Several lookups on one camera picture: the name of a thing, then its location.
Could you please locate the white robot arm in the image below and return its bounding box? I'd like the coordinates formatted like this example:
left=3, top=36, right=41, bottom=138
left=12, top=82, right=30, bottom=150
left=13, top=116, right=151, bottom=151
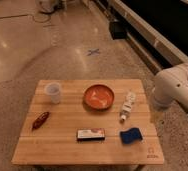
left=151, top=63, right=188, bottom=108

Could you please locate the blue sponge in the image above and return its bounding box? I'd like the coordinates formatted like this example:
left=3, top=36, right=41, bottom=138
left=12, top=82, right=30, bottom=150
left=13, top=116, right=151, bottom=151
left=120, top=128, right=143, bottom=144

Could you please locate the red chili pepper toy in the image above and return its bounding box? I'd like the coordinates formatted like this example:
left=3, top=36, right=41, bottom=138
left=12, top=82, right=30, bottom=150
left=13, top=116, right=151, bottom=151
left=32, top=112, right=50, bottom=130

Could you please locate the orange bowl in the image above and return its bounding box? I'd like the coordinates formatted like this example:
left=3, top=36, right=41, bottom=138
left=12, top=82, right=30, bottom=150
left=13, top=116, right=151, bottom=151
left=83, top=84, right=115, bottom=110

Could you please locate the translucent plastic cup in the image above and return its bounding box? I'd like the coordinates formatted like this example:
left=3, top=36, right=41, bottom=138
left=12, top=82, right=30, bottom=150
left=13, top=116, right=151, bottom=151
left=44, top=82, right=61, bottom=104

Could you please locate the white plastic bottle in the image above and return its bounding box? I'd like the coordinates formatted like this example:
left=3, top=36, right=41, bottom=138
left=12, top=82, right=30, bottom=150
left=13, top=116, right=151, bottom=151
left=120, top=92, right=136, bottom=122

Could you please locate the black box on floor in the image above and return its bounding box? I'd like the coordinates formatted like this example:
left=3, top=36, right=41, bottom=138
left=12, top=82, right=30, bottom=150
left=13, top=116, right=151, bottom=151
left=109, top=22, right=127, bottom=39

